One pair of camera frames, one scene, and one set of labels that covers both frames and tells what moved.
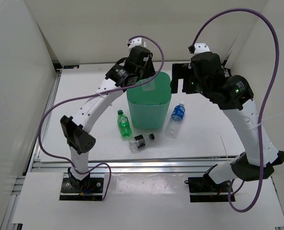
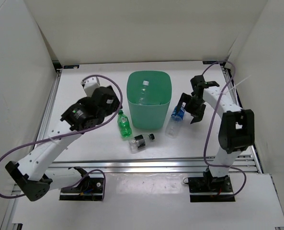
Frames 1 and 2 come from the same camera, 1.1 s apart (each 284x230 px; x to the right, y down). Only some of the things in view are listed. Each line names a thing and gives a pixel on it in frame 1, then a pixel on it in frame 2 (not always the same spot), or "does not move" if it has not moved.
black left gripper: x=149 y=71 → x=114 y=106
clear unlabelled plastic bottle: x=149 y=86 → x=145 y=83
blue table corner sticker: x=72 y=66 does not move
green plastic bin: x=149 y=109 does not move
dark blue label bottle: x=173 y=125 does not move
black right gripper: x=180 y=71 → x=198 y=114
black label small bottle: x=140 y=141 does not move
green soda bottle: x=123 y=124 does not move
